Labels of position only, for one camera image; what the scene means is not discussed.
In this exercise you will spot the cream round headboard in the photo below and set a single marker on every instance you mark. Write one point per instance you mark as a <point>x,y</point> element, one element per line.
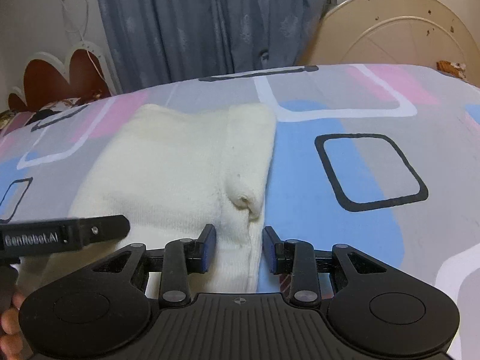
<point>414,32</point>

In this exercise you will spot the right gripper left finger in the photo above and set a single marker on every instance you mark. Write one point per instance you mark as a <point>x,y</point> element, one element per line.
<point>107,305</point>

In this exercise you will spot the striped pillow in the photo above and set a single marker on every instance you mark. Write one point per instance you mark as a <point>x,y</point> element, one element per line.
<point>12,120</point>

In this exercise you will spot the patterned bed sheet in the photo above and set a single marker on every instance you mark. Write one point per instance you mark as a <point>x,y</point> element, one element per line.
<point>384,158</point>

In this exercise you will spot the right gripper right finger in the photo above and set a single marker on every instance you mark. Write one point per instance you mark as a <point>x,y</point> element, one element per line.
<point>345,304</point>

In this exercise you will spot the blue grey curtain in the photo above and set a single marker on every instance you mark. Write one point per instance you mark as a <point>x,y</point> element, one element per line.
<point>155,42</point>

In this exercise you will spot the cream knit sweater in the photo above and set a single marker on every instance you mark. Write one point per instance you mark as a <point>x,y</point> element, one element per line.
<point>170,174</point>

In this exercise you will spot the red heart headboard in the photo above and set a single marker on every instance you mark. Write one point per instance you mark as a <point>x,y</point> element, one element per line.
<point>82,74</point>

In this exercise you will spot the person left hand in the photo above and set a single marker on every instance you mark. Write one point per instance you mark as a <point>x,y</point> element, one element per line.
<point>12,343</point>

